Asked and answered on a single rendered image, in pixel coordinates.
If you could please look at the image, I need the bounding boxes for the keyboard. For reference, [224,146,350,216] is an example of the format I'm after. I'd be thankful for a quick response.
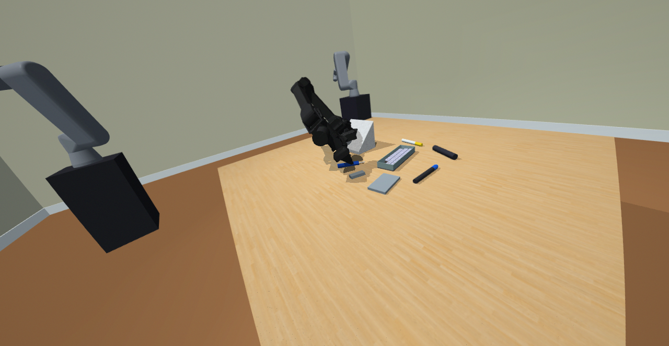
[377,145,416,171]

